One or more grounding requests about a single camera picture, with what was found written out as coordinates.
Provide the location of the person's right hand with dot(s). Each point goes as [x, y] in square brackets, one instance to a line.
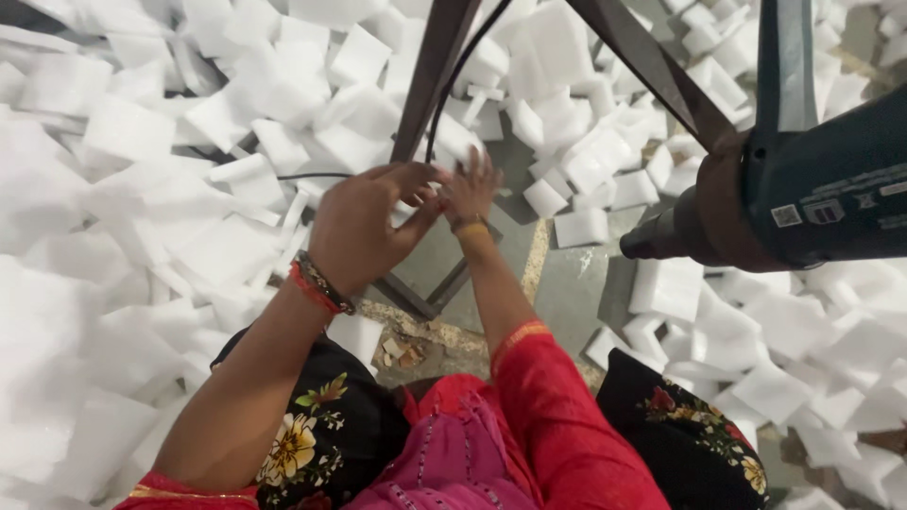
[468, 195]

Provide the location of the pink scarf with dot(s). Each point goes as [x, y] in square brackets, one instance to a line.
[453, 460]

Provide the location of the black floral trousers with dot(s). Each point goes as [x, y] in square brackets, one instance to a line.
[680, 439]

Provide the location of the person's left hand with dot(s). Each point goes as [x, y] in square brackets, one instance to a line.
[351, 226]

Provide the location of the dark teal heat gun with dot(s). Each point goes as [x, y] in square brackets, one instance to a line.
[822, 191]

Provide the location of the red tunic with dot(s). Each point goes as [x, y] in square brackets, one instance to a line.
[567, 425]

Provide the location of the brown metal stand frame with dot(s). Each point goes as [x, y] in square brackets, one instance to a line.
[432, 78]

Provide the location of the person's right fingers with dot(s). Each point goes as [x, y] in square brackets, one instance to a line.
[473, 173]

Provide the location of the heap of white foam pieces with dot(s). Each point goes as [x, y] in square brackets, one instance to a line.
[142, 212]

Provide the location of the yellow wrist bangle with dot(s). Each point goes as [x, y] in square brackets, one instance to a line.
[470, 225]

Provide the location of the small rubble bits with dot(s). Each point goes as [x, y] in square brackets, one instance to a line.
[401, 351]

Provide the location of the red and beaded wrist bangles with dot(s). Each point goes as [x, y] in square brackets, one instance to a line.
[320, 285]

